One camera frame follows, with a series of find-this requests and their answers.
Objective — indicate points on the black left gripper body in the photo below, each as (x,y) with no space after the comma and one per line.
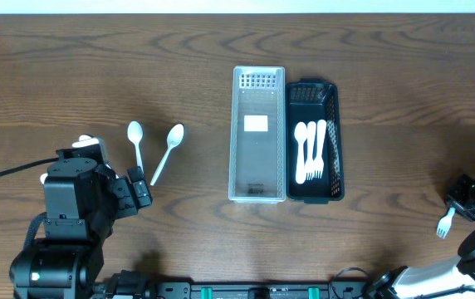
(123,204)

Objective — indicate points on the white plastic fork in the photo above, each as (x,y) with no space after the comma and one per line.
(445,223)
(310,145)
(320,140)

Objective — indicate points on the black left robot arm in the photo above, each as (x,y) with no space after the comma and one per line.
(83,200)

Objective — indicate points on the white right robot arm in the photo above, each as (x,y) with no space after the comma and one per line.
(453,278)

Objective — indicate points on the clear plastic basket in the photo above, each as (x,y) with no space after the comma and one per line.
(257,160)

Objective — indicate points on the dark green plastic basket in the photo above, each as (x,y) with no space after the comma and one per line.
(313,99)

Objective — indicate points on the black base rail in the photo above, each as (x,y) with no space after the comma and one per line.
(127,284)

